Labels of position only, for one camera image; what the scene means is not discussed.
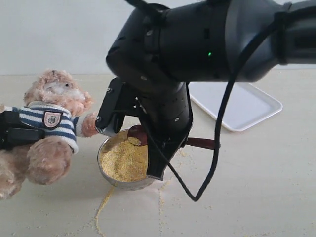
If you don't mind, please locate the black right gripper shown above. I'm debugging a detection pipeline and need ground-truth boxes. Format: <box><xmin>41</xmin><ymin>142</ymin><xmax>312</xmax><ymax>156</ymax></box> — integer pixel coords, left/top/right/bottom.
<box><xmin>118</xmin><ymin>81</ymin><xmax>192</xmax><ymax>180</ymax></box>

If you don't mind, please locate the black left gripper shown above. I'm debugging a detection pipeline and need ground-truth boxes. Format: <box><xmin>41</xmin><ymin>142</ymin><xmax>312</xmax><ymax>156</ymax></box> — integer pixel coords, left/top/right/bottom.
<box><xmin>0</xmin><ymin>111</ymin><xmax>45</xmax><ymax>150</ymax></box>

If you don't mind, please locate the dark red wooden spoon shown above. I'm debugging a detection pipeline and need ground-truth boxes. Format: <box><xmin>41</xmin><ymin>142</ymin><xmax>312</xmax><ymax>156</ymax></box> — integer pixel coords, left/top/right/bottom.
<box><xmin>127</xmin><ymin>125</ymin><xmax>215</xmax><ymax>150</ymax></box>

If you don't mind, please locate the teddy bear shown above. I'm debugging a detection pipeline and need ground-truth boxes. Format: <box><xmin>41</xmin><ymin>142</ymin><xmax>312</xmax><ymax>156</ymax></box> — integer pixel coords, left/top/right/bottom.
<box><xmin>0</xmin><ymin>70</ymin><xmax>97</xmax><ymax>200</ymax></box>

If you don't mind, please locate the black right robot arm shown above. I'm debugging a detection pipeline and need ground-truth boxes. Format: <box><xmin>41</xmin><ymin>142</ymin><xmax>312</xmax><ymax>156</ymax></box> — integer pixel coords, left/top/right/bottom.
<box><xmin>106</xmin><ymin>0</ymin><xmax>316</xmax><ymax>180</ymax></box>

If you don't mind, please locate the steel bowl of millet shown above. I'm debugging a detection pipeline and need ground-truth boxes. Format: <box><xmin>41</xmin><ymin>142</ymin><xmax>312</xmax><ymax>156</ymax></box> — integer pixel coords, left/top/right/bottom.
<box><xmin>97</xmin><ymin>129</ymin><xmax>155</xmax><ymax>191</ymax></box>

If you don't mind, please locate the white rectangular plastic tray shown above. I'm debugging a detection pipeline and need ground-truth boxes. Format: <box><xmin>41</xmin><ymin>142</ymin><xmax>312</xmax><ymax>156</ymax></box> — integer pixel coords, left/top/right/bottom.
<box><xmin>189</xmin><ymin>82</ymin><xmax>283</xmax><ymax>132</ymax></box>

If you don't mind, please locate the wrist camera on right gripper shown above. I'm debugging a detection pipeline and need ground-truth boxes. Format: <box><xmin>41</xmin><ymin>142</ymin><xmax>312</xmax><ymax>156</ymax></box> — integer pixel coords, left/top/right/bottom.
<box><xmin>95</xmin><ymin>78</ymin><xmax>124</xmax><ymax>137</ymax></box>

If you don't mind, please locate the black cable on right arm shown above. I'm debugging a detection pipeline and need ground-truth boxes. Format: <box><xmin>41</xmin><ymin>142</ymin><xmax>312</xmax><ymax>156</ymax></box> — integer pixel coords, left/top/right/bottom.
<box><xmin>138</xmin><ymin>14</ymin><xmax>289</xmax><ymax>202</ymax></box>

